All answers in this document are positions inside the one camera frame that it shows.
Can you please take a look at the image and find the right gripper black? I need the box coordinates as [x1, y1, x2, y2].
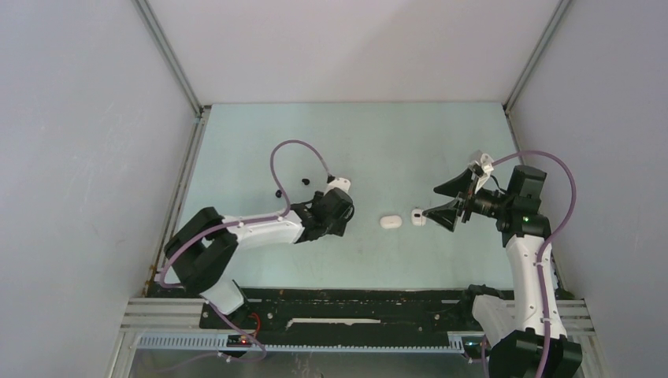
[423, 167, 513, 232]

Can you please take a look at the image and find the white charging case with dot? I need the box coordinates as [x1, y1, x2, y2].
[410, 209, 426, 227]

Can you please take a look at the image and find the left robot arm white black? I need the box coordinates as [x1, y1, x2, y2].
[158, 187, 354, 328]

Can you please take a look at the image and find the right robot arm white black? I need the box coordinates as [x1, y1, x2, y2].
[423, 164, 583, 377]

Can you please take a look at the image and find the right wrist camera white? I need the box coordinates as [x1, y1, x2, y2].
[468, 150, 494, 193]

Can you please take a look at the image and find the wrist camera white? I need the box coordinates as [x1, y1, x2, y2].
[468, 150, 494, 193]
[325, 176, 351, 194]

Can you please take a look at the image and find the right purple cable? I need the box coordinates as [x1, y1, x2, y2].
[490, 150, 577, 378]

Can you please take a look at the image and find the purple cable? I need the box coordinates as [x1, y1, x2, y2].
[157, 139, 335, 288]
[490, 150, 577, 378]

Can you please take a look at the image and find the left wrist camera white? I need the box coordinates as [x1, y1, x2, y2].
[325, 176, 351, 194]

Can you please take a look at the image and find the right aluminium frame post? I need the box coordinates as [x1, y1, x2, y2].
[503, 0, 574, 116]

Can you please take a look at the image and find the aluminium frame post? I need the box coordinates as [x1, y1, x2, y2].
[503, 0, 574, 116]
[131, 0, 204, 117]

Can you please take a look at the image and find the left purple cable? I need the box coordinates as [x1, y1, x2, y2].
[157, 139, 335, 288]

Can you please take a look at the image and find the white slotted cable duct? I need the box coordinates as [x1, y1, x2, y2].
[135, 333, 466, 354]

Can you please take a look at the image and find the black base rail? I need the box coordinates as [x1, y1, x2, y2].
[230, 285, 514, 349]

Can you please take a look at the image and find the left aluminium frame post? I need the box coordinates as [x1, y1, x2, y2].
[131, 0, 204, 117]

